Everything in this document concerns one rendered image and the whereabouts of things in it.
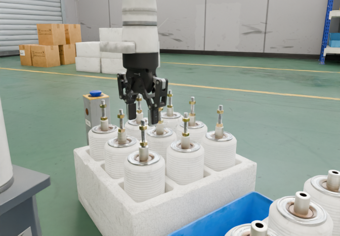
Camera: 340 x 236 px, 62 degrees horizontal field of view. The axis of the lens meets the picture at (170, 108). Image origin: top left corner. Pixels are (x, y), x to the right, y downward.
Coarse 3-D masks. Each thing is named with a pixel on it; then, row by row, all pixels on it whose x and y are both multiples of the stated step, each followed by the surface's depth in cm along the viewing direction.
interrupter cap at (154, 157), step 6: (150, 150) 68; (132, 156) 65; (138, 156) 66; (150, 156) 66; (156, 156) 65; (132, 162) 62; (138, 162) 62; (144, 162) 62; (150, 162) 62; (156, 162) 62
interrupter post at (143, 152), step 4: (140, 148) 63; (144, 148) 63; (148, 148) 64; (140, 152) 63; (144, 152) 63; (148, 152) 64; (140, 156) 64; (144, 156) 63; (148, 156) 64; (144, 160) 64
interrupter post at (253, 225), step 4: (256, 220) 39; (252, 224) 38; (256, 224) 39; (260, 224) 39; (264, 224) 38; (252, 228) 38; (256, 228) 38; (260, 228) 38; (264, 228) 38; (252, 232) 38; (256, 232) 38; (260, 232) 37; (264, 232) 37
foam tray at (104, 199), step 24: (96, 168) 75; (240, 168) 75; (96, 192) 74; (120, 192) 64; (168, 192) 64; (192, 192) 65; (216, 192) 70; (240, 192) 76; (96, 216) 77; (120, 216) 62; (144, 216) 58; (168, 216) 62; (192, 216) 67
